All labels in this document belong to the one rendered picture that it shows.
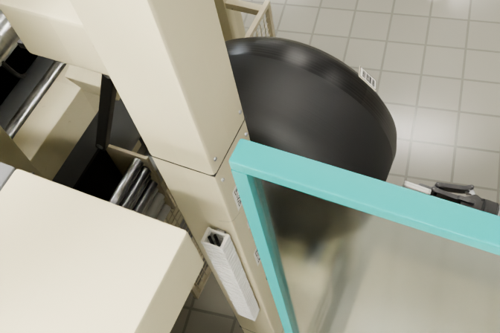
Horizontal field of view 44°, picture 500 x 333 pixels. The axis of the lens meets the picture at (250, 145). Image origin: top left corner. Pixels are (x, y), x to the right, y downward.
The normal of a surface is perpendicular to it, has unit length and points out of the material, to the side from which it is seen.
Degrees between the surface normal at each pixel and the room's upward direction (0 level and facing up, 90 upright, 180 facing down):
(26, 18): 90
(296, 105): 18
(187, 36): 90
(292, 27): 0
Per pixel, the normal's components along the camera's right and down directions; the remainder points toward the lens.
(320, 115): 0.32, -0.33
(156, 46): -0.41, 0.80
